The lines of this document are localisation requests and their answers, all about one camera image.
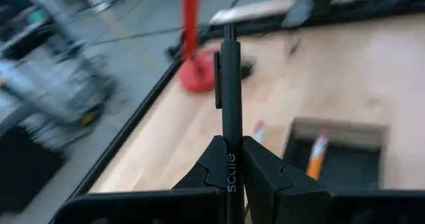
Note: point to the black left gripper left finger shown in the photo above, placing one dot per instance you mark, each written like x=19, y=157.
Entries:
x=206, y=184

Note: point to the red desk lamp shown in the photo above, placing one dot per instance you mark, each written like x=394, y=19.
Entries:
x=196, y=74

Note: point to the black mesh desk organizer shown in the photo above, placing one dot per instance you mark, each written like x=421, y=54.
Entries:
x=348, y=164

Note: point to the black table frame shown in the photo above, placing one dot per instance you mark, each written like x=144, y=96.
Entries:
x=129, y=126

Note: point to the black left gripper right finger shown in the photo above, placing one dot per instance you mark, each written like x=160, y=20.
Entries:
x=272, y=190

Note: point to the orange pencil with eraser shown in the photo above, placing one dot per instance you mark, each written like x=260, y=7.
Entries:
x=317, y=161
x=259, y=131

